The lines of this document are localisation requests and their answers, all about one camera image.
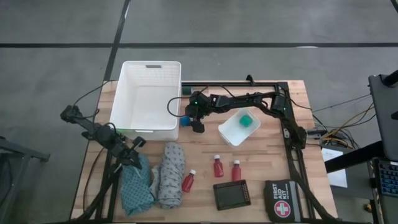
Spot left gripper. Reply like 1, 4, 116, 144
105, 132, 147, 174

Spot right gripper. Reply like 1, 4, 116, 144
183, 91, 216, 134

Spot teal patterned cloth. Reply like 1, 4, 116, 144
120, 152, 155, 217

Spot grey patterned cloth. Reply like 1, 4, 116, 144
150, 141, 187, 209

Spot green bandage roll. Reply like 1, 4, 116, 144
238, 114, 252, 128

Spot red bottle white cap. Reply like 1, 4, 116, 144
213, 154, 224, 178
231, 159, 242, 182
182, 169, 197, 193

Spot large white perforated basket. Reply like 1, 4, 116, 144
109, 60, 182, 141

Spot small white plastic bin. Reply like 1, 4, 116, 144
217, 108, 261, 147

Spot black slotted plastic basket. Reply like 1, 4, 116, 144
213, 179, 252, 212

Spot black first aid kit pouch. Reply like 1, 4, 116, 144
263, 179, 302, 223

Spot black power adapter box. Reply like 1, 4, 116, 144
306, 127, 327, 140

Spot white paper sheet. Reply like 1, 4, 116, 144
321, 147, 348, 189

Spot black desk bar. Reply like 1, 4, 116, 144
325, 140, 385, 174

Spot grey laptop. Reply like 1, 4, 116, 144
368, 70, 398, 161

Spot black keyboard blue keys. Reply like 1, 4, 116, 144
376, 157, 398, 197

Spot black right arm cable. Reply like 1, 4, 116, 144
167, 84, 237, 118

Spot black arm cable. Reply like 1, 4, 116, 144
73, 80, 121, 125
167, 84, 237, 118

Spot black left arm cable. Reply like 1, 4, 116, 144
73, 80, 121, 125

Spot grey metal cart frame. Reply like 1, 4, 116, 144
0, 136, 50, 223

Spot yellow cable bundle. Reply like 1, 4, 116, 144
322, 102, 376, 149

